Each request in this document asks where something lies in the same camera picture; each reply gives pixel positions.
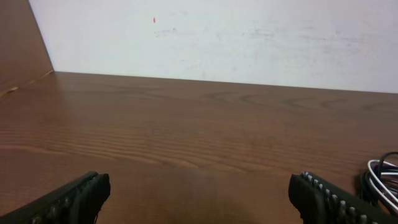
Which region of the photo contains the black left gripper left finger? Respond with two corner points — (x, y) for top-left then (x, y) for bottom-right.
(1, 171), (111, 224)

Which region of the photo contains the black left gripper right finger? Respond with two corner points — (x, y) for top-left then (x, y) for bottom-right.
(288, 171), (397, 224)

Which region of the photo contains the black usb cable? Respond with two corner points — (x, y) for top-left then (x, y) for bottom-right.
(360, 151), (398, 206)

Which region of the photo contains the cardboard panel left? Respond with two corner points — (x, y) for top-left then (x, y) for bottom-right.
(1, 0), (53, 94)

